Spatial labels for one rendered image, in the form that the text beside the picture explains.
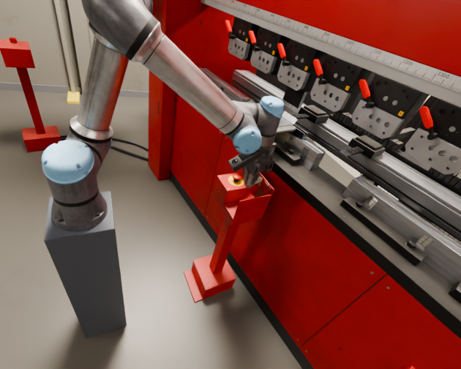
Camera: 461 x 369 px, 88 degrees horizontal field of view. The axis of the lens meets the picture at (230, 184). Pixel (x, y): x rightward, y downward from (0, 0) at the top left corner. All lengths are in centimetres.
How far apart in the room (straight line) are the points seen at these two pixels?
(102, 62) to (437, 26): 87
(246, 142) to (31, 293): 142
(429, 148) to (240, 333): 123
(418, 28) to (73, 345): 179
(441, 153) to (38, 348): 175
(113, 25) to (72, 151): 35
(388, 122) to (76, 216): 101
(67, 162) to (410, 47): 100
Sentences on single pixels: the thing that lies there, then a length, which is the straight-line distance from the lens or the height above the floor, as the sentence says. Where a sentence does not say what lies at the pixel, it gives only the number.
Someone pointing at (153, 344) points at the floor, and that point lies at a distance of 149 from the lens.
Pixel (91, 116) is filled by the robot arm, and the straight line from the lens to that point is 79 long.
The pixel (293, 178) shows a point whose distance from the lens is 105.
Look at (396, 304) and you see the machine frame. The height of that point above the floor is 76.
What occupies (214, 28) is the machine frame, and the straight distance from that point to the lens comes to 185.
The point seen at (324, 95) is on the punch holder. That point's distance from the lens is 105.
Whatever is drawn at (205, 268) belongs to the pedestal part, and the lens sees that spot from 153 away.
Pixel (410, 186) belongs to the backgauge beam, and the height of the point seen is 96.
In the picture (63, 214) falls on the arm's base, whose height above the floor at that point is 83.
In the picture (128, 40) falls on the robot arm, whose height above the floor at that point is 131.
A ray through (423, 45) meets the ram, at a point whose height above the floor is 142.
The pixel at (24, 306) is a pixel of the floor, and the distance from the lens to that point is 169.
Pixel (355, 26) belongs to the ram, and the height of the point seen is 141.
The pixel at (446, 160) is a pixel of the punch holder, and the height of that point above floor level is 119.
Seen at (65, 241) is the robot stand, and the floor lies 76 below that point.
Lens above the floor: 142
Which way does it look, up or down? 38 degrees down
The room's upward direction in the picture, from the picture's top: 16 degrees clockwise
